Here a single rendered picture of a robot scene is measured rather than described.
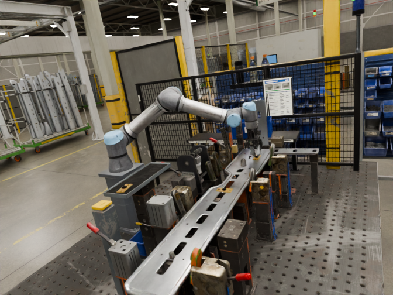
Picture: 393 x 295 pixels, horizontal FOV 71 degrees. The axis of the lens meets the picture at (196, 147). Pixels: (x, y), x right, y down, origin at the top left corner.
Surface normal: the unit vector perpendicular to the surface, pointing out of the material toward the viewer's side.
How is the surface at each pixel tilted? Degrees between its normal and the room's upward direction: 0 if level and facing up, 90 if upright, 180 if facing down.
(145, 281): 0
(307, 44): 90
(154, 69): 90
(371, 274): 0
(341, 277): 0
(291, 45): 90
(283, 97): 90
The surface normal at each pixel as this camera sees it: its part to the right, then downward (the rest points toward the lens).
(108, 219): 0.88, 0.00
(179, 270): -0.15, -0.95
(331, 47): -0.42, 0.28
